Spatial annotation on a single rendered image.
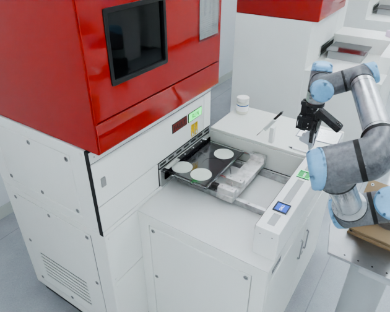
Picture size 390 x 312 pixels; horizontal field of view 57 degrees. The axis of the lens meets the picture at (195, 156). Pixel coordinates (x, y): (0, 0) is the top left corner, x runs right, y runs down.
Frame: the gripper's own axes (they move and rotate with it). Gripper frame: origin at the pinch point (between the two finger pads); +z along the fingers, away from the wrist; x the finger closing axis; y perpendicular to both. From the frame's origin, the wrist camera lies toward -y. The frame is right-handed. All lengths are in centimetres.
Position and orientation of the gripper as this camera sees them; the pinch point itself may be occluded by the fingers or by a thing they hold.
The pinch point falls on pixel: (311, 147)
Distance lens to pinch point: 157.9
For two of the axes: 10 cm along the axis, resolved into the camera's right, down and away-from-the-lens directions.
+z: 0.0, 8.4, 5.4
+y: -8.4, -3.0, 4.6
